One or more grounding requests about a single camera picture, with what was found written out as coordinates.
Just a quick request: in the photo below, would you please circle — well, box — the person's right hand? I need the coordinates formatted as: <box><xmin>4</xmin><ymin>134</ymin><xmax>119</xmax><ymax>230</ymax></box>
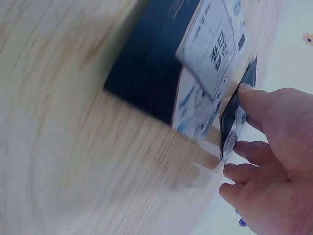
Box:
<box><xmin>218</xmin><ymin>82</ymin><xmax>313</xmax><ymax>235</ymax></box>

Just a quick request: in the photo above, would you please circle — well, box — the small dark printed packet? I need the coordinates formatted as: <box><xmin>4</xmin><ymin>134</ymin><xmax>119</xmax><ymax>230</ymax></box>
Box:
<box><xmin>218</xmin><ymin>55</ymin><xmax>258</xmax><ymax>165</ymax></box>

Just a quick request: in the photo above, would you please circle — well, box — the dark blue box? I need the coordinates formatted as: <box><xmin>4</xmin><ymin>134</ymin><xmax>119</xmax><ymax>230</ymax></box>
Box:
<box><xmin>103</xmin><ymin>0</ymin><xmax>222</xmax><ymax>144</ymax></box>

